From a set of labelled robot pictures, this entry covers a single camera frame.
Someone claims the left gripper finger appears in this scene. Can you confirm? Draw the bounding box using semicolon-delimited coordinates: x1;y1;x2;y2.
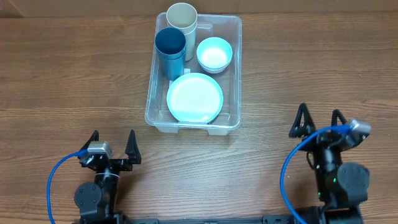
125;129;142;164
81;130;99;149

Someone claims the light blue plate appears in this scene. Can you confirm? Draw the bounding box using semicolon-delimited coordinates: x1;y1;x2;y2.
166;73;224;124

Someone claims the blue cup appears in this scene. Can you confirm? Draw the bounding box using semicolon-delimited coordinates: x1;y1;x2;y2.
154;27;186;59
159;55;185;81

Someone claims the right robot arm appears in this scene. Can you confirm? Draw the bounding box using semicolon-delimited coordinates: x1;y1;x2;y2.
280;103;371;223

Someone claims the blue cable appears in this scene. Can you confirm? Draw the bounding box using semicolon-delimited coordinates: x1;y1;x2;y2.
46;149;90;224
279;124;354;224

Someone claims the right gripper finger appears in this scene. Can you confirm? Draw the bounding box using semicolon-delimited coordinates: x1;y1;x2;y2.
331;109;347;126
289;103;316;138

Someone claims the left blue cable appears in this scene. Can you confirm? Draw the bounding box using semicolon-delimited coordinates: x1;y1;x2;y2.
46;149;90;224

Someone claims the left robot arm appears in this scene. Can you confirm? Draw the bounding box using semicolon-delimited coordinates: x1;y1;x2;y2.
74;130;142;223

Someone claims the right blue cable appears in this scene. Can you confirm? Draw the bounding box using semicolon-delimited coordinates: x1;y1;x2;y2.
279;124;354;224

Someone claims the grey bowl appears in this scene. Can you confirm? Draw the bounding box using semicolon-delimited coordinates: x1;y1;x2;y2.
202;65;228;74

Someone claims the clear plastic storage container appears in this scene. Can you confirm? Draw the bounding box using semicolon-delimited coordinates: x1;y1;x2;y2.
145;14;243;136

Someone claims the cream cup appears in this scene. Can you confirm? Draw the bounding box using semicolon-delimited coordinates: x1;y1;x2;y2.
166;2;198;34
185;27;196;61

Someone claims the light blue bowl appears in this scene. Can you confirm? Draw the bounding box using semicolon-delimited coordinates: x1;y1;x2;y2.
197;37;233;70

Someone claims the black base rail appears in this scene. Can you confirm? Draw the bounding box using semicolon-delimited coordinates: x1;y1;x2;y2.
72;213;348;224

